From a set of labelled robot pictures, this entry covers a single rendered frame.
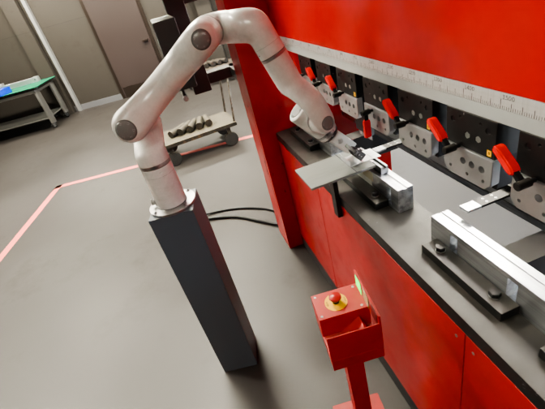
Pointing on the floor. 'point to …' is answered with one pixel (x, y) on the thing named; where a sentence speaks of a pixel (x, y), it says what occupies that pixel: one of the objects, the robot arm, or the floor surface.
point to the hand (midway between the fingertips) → (356, 152)
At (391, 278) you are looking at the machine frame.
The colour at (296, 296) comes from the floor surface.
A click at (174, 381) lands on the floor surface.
